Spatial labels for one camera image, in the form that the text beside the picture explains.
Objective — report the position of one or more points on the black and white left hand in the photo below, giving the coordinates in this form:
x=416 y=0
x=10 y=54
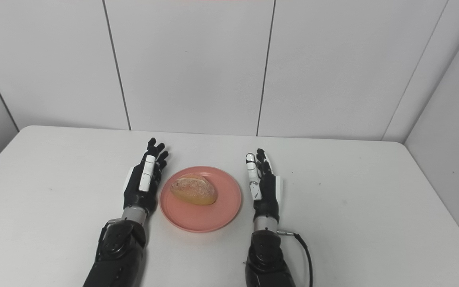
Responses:
x=138 y=197

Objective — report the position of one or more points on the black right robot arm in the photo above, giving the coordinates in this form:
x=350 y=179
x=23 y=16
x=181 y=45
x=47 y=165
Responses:
x=267 y=259

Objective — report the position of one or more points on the black and white right hand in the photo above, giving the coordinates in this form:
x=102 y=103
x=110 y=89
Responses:
x=268 y=199

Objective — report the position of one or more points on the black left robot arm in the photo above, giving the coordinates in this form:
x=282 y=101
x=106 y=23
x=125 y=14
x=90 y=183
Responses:
x=120 y=255

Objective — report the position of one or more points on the golden crusty bread roll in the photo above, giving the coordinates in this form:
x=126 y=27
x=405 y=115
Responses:
x=193 y=190

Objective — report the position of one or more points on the pink round plate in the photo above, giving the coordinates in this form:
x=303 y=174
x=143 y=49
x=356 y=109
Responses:
x=213 y=217

